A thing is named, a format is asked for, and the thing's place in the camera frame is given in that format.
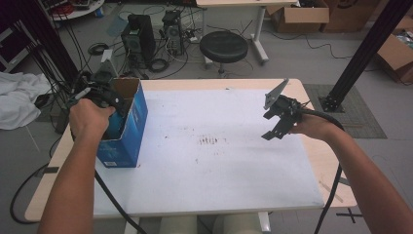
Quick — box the person's left hand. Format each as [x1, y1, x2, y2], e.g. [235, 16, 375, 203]
[68, 97, 116, 144]

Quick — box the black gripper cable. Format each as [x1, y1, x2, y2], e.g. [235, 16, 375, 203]
[94, 170, 148, 234]
[301, 108, 346, 234]

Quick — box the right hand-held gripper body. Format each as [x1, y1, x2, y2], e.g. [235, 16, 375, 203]
[263, 77, 308, 125]

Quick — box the white mat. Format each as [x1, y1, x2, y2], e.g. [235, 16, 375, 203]
[93, 88, 326, 218]

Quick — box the open brown cardboard box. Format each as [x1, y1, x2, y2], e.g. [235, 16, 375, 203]
[265, 4, 331, 34]

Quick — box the coiled black cable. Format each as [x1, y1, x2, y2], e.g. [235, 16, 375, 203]
[147, 57, 170, 74]
[87, 42, 110, 57]

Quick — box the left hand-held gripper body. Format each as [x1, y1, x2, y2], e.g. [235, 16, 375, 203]
[73, 59, 127, 118]

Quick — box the large black computer tower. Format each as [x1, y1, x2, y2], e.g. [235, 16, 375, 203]
[120, 14, 157, 66]

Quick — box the large brown cardboard box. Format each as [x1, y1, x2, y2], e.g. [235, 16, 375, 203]
[320, 0, 382, 34]

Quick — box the black metal post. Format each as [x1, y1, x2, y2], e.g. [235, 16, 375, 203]
[319, 0, 413, 113]

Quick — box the light wooden table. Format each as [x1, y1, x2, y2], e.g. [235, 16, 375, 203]
[24, 77, 358, 224]

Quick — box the small black computer tower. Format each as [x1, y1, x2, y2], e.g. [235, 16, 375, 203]
[161, 9, 185, 57]

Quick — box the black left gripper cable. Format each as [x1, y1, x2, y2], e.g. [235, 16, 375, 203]
[94, 170, 148, 234]

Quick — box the grey floor mat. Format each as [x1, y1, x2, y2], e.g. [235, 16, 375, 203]
[303, 83, 388, 140]

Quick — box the black round stool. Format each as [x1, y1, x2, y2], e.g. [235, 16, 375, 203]
[198, 30, 249, 78]

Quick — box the round white table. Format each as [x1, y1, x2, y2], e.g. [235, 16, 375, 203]
[51, 0, 106, 21]

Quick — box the white-legged wooden table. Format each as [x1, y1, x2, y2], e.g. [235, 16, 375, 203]
[195, 0, 300, 65]

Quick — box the black floor cable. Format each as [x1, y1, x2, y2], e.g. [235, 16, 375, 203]
[9, 136, 62, 225]

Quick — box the white cloth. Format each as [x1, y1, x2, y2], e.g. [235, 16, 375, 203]
[0, 71, 54, 132]

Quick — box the blue cardboard box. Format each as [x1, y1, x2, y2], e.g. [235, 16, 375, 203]
[95, 77, 149, 170]

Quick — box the person's right hand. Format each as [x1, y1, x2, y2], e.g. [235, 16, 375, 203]
[289, 113, 344, 141]

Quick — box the cardboard box with contents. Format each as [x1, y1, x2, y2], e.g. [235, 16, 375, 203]
[375, 16, 413, 84]

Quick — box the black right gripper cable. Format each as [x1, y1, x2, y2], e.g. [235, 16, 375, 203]
[301, 108, 346, 234]

